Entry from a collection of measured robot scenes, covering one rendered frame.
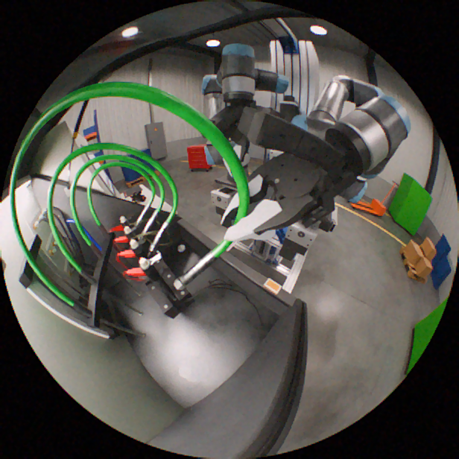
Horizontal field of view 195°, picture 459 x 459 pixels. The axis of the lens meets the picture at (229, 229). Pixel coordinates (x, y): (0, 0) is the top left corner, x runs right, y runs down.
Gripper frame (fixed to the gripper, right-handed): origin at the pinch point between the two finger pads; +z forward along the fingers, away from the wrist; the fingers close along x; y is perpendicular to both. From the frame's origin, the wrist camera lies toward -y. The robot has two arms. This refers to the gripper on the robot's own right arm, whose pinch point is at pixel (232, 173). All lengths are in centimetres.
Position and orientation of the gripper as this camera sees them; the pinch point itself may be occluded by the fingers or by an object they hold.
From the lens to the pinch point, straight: 37.2
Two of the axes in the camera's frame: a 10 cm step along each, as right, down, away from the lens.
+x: -7.4, -4.5, 5.0
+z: 0.0, 7.4, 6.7
